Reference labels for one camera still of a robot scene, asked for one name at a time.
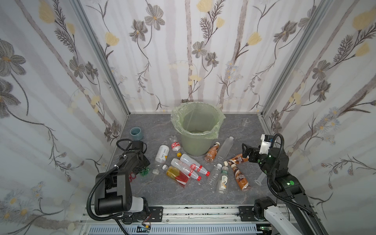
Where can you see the clear bottle red cap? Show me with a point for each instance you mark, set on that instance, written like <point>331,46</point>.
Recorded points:
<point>187,170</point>
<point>195,165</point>

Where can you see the clear crushed water bottle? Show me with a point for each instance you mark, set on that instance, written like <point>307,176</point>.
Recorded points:
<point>214,174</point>

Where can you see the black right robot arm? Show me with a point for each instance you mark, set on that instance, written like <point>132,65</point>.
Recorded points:
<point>289,190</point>

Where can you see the teal ceramic cup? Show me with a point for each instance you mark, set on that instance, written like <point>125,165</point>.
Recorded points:
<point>136,134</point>

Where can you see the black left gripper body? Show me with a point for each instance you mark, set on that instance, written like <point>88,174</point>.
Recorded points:
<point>140,163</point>

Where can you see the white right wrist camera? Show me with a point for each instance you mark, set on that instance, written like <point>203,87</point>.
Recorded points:
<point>266,141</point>

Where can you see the orange brown coffee bottle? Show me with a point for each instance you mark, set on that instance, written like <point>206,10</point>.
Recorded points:
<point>211,154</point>

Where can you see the red handled scissors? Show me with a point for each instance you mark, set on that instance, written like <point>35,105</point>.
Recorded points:
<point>132,176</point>

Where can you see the clear plastic measuring cup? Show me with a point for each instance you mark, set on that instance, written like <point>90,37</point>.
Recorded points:
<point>245,122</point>

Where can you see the yellow red label tea bottle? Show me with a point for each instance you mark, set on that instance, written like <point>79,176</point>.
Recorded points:
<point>176,175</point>

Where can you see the green label water bottle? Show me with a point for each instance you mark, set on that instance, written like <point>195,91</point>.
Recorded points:
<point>223,180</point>

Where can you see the frosted clear square bottle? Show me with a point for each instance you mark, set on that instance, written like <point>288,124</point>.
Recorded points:
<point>225,148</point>

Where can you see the brown swirl coffee bottle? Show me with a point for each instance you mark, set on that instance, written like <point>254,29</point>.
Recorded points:
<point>238,159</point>

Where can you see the clear bottle red cap lower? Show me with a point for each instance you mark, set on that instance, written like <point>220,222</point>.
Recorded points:
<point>187,170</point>

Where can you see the green plastic bin liner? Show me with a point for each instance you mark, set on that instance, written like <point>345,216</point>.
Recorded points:
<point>197,120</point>

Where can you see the green mesh waste bin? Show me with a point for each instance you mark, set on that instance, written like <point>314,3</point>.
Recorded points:
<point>194,146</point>

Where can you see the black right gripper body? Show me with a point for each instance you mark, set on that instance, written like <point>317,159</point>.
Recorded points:
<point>251,152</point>

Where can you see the brown coffee bottle label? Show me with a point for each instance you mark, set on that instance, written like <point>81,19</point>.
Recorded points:
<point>240,178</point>

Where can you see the clear bottle red cap upper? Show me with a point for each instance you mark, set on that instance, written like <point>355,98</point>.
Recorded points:
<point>195,165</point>

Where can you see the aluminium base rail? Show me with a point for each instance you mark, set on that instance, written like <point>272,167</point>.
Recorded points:
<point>209,220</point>

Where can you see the white label clear bottle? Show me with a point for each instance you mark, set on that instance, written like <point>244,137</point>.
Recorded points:
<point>160,159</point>

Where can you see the red label yellow cap bottle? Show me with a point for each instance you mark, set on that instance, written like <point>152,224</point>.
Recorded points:
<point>175,146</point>

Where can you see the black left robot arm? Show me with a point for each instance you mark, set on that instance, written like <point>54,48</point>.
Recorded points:
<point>111,196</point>

